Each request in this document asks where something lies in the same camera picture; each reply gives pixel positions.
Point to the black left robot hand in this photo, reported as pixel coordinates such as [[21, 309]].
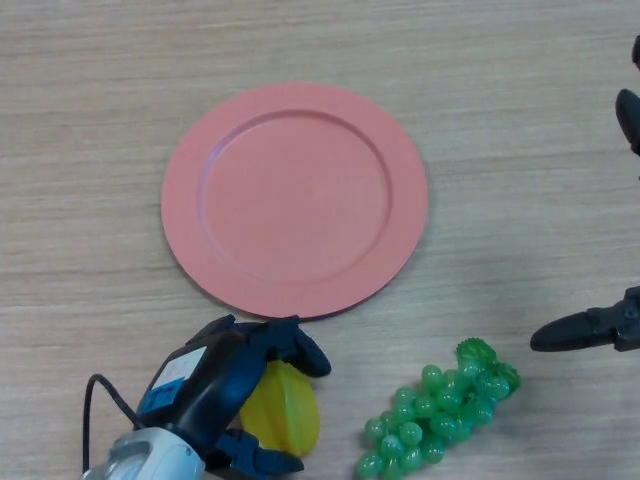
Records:
[[210, 380]]

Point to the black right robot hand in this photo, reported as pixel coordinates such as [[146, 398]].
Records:
[[605, 325]]

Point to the yellow starfruit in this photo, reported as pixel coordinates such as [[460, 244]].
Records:
[[287, 410]]

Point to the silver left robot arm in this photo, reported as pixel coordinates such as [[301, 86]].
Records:
[[150, 457]]

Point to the pink round plate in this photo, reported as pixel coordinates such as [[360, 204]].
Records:
[[295, 200]]

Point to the green grape bunch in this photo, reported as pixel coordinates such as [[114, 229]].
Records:
[[435, 420]]

